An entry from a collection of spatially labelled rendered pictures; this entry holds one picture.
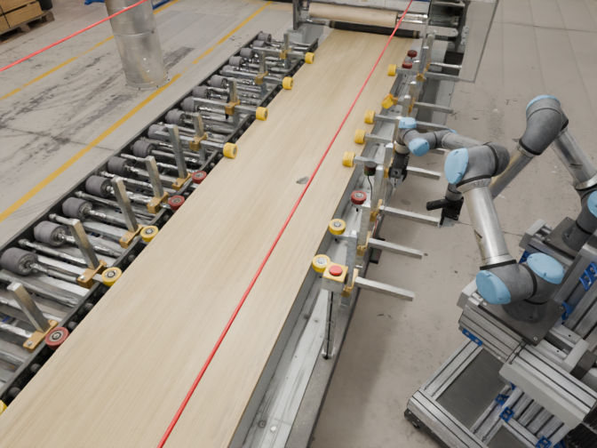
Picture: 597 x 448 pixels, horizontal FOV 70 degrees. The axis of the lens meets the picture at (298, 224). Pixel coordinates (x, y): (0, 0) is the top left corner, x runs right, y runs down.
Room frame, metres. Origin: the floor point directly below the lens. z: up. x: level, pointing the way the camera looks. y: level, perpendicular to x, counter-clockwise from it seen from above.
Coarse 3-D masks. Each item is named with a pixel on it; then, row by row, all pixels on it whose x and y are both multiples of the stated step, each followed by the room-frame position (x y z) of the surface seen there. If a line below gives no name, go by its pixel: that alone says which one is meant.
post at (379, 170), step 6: (378, 168) 1.64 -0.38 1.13; (384, 168) 1.65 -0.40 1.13; (378, 174) 1.63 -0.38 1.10; (378, 180) 1.63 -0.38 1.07; (378, 186) 1.63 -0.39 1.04; (372, 192) 1.64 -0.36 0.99; (378, 192) 1.63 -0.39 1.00; (372, 198) 1.64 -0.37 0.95; (378, 198) 1.64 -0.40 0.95; (372, 204) 1.64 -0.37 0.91; (372, 210) 1.64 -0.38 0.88; (372, 222) 1.63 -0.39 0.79; (372, 228) 1.63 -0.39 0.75
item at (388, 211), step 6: (354, 204) 1.71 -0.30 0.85; (384, 210) 1.66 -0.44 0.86; (390, 210) 1.65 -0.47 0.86; (396, 210) 1.65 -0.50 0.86; (396, 216) 1.63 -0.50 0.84; (402, 216) 1.62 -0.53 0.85; (408, 216) 1.61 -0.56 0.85; (414, 216) 1.61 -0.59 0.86; (420, 216) 1.61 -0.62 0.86; (426, 216) 1.61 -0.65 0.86; (420, 222) 1.59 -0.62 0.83; (426, 222) 1.58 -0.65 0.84; (432, 222) 1.57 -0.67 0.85; (438, 222) 1.56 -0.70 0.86
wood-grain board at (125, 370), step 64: (320, 64) 3.37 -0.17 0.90; (384, 64) 3.37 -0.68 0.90; (256, 128) 2.39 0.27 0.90; (320, 128) 2.39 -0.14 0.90; (256, 192) 1.75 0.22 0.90; (320, 192) 1.75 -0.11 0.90; (192, 256) 1.30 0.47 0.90; (256, 256) 1.30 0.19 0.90; (128, 320) 0.96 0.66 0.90; (192, 320) 0.96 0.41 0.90; (256, 320) 0.96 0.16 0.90; (64, 384) 0.70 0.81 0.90; (128, 384) 0.70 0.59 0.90; (192, 384) 0.70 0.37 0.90; (256, 384) 0.70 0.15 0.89
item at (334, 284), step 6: (330, 264) 0.97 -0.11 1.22; (336, 264) 0.97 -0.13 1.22; (342, 270) 0.94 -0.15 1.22; (324, 276) 0.91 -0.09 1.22; (330, 276) 0.91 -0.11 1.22; (336, 276) 0.91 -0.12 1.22; (342, 276) 0.91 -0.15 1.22; (324, 282) 0.91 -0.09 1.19; (330, 282) 0.91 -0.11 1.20; (336, 282) 0.90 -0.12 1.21; (342, 282) 0.89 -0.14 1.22; (324, 288) 0.91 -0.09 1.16; (330, 288) 0.91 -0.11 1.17; (336, 288) 0.90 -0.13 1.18; (342, 288) 0.90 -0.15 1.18
